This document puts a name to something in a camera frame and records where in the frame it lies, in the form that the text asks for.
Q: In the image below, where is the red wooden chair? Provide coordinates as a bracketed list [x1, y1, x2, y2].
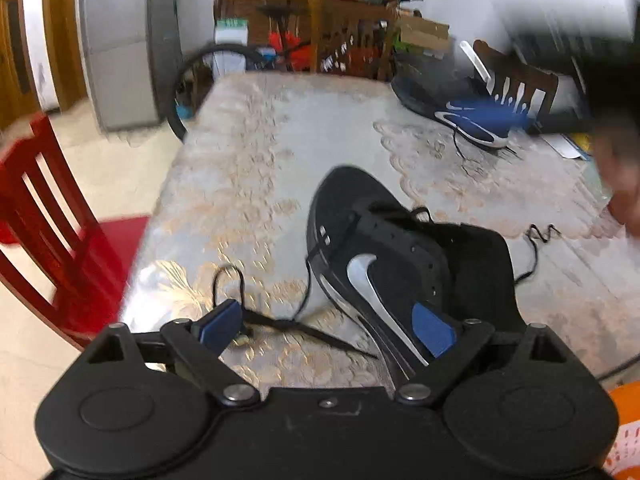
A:
[1, 114, 149, 349]

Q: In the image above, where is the floral lace tablecloth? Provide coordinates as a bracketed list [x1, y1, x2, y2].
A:
[122, 73, 639, 389]

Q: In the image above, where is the black bicycle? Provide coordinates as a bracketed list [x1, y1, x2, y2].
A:
[164, 0, 421, 143]

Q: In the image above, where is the white green box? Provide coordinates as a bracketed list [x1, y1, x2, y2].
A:
[213, 18, 248, 77]

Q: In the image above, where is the black sneaker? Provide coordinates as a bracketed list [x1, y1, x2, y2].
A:
[390, 72, 513, 150]
[306, 166, 526, 387]

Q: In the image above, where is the cardboard box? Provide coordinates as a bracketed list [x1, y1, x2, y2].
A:
[398, 15, 449, 52]

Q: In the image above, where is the silver refrigerator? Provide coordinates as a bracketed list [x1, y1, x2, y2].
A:
[76, 0, 182, 132]

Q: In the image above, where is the brown wooden chair right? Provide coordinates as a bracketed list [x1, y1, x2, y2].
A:
[473, 39, 559, 119]

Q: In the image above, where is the person's right hand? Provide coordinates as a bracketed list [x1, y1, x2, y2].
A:
[593, 114, 639, 238]

